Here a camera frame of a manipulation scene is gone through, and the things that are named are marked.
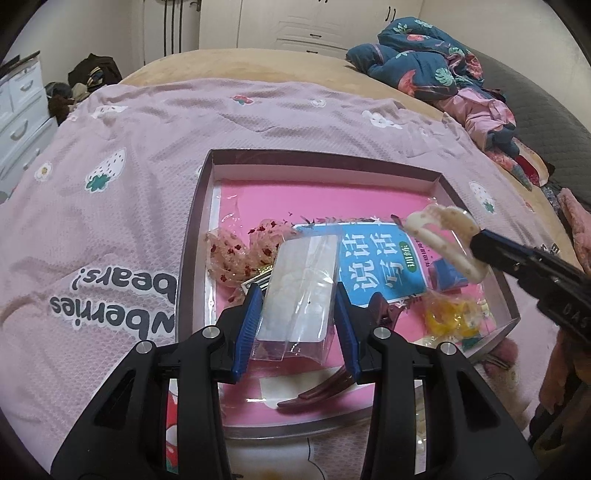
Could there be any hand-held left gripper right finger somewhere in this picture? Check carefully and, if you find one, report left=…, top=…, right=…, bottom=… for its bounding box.
left=330, top=282, right=541, bottom=480

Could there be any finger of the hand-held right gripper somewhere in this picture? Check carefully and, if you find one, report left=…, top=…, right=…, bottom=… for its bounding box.
left=470, top=244, right=541, bottom=296
left=475, top=231, right=591, bottom=282

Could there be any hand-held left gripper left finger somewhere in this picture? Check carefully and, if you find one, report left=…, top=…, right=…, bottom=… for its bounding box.
left=51, top=288, right=264, bottom=480

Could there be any clear plastic packet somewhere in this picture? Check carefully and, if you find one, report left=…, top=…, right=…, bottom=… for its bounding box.
left=249, top=233, right=342, bottom=370

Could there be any cream claw hair clip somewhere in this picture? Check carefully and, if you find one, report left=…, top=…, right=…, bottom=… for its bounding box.
left=406, top=205, right=490, bottom=282

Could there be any brown long hair clip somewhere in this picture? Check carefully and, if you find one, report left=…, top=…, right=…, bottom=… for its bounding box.
left=277, top=295, right=400, bottom=411

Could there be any beige lace bow hair clip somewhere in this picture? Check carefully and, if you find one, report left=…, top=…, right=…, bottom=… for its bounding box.
left=205, top=217, right=301, bottom=289

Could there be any clear bag of yellow rings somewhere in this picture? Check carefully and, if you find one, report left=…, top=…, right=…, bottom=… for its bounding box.
left=413, top=258, right=497, bottom=352

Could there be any pink shallow box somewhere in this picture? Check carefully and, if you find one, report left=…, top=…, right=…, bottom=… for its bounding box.
left=178, top=148, right=522, bottom=439

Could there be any person's right forearm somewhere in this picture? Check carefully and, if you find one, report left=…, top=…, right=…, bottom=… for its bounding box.
left=538, top=330, right=591, bottom=416

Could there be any pink fuzzy cloth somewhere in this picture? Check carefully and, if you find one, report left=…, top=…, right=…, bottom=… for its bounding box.
left=556, top=187, right=591, bottom=273

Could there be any red floral pillow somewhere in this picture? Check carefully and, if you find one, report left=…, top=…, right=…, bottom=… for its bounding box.
left=489, top=143, right=552, bottom=188

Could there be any pink flower hair clip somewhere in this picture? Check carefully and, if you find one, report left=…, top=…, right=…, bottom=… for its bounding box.
left=480, top=339, right=522, bottom=374

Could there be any grey quilted headboard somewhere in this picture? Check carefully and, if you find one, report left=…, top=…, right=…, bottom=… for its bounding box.
left=475, top=48, right=591, bottom=185

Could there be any pink strawberry print blanket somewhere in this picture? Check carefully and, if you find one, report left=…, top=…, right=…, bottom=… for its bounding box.
left=0, top=78, right=591, bottom=480

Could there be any dark blue floral quilt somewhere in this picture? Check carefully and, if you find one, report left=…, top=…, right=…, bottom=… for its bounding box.
left=346, top=17, right=522, bottom=158

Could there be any dark clothes pile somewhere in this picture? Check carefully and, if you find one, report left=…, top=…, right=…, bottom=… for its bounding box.
left=46, top=82, right=88, bottom=125

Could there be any dark bag on floor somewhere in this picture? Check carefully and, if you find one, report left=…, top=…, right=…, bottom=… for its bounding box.
left=68, top=54, right=123, bottom=90

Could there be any white wardrobe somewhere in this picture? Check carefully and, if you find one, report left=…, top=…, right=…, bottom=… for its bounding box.
left=198, top=0, right=426, bottom=58

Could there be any white drawer cabinet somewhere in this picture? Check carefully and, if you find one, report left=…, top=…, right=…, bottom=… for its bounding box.
left=0, top=58, right=58, bottom=195

